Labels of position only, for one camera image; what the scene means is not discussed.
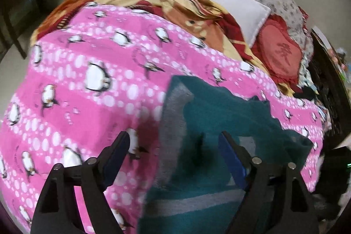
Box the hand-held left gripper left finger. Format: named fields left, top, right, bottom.
left=30, top=131, right=130, bottom=234

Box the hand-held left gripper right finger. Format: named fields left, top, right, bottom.
left=218, top=131, right=320, bottom=234

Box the teal grey striped garment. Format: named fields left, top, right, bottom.
left=137, top=75, right=314, bottom=234

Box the pink penguin print blanket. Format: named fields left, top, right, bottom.
left=0, top=2, right=325, bottom=233

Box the red embroidered cushion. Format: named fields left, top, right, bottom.
left=251, top=15, right=304, bottom=85

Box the red yellow patterned quilt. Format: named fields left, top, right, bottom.
left=30, top=0, right=305, bottom=99

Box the white pillow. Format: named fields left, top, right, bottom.
left=192, top=0, right=272, bottom=48

